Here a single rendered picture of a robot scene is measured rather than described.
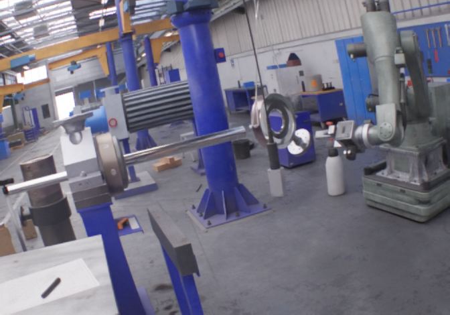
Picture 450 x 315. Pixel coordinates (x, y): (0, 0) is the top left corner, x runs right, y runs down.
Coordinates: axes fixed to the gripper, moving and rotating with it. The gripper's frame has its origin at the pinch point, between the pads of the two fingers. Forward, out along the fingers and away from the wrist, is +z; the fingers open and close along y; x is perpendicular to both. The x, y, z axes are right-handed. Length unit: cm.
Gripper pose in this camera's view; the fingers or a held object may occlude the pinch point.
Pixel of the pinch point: (325, 140)
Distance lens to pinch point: 271.9
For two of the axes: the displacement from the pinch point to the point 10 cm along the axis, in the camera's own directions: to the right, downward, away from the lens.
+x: -2.9, 9.0, -3.2
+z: -6.5, 0.6, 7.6
